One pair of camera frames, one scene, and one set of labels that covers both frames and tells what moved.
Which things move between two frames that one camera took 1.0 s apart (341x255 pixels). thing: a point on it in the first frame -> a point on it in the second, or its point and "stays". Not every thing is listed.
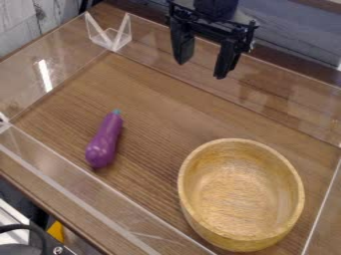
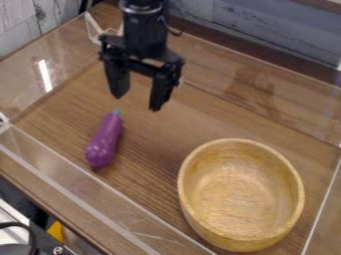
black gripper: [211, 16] -> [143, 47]
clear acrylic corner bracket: [112, 38] stays
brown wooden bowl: [241, 194] stays
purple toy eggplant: [101, 148] stays
